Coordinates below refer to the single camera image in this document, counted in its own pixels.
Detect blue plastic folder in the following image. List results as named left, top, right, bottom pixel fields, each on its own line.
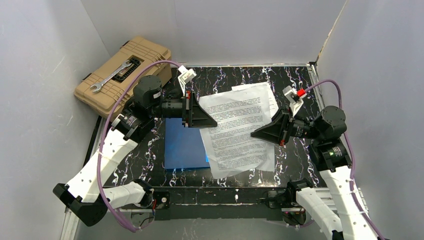
left=164, top=118, right=210, bottom=170

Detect white printed paper files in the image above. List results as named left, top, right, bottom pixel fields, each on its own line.
left=199, top=82, right=278, bottom=179

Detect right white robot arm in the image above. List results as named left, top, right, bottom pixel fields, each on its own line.
left=250, top=105, right=384, bottom=240

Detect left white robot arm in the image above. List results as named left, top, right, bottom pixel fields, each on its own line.
left=53, top=75, right=218, bottom=227

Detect tan plastic toolbox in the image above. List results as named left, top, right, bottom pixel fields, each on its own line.
left=74, top=36, right=172, bottom=118

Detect silver open-end wrench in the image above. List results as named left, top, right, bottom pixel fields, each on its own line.
left=90, top=60, right=132, bottom=93

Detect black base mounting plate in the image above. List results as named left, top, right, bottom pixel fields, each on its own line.
left=120, top=187, right=319, bottom=222

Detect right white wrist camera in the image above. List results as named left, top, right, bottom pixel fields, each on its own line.
left=283, top=86, right=306, bottom=117

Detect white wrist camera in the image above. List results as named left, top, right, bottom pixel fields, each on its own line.
left=177, top=65, right=197, bottom=96
left=283, top=86, right=306, bottom=117

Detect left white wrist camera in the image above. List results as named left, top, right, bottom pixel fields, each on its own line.
left=177, top=65, right=197, bottom=96

